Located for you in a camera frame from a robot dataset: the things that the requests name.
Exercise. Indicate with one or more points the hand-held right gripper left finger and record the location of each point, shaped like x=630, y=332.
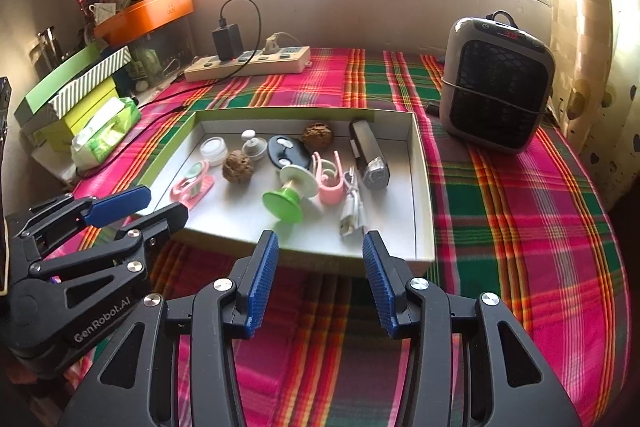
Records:
x=260, y=287

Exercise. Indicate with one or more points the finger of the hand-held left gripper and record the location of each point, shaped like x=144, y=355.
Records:
x=160, y=219
x=120, y=204

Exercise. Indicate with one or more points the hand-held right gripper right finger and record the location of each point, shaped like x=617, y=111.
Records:
x=381, y=287

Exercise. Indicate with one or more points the green and white cardboard box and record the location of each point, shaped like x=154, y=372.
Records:
x=395, y=217

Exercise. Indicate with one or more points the green and white spool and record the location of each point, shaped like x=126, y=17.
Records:
x=282, y=204

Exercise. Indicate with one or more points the white round jar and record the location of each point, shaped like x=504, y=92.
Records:
x=214, y=152

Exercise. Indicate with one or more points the brown walnut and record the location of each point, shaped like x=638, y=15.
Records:
x=236, y=166
x=317, y=136

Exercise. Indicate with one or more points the white knob stopper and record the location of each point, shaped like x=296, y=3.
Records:
x=254, y=149

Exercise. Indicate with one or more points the black bike light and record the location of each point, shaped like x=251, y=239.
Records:
x=369, y=157

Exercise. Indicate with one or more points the black oval case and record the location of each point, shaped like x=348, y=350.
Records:
x=280, y=157

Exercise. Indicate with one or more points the green tissue pack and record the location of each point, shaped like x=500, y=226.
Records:
x=105, y=132

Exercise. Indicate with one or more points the plaid blanket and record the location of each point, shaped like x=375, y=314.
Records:
x=500, y=232

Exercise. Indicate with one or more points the green striped gift box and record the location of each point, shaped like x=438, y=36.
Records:
x=75, y=79

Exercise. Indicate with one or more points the small green packet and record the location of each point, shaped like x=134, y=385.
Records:
x=144, y=63

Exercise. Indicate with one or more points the metal framed glass pot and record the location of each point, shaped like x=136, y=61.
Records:
x=46, y=47

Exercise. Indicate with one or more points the white power strip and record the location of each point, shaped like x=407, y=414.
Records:
x=250, y=64

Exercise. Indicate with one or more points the black power adapter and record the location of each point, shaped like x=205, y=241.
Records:
x=227, y=43

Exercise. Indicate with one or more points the orange box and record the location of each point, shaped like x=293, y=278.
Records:
x=145, y=17

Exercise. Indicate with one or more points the white mug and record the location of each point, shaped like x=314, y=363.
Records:
x=102, y=14

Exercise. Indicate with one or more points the white plug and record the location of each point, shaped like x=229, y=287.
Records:
x=276, y=44

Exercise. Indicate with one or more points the grey portable heater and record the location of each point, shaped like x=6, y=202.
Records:
x=497, y=87

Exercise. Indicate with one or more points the heart print curtain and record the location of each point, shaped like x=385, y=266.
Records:
x=585, y=82

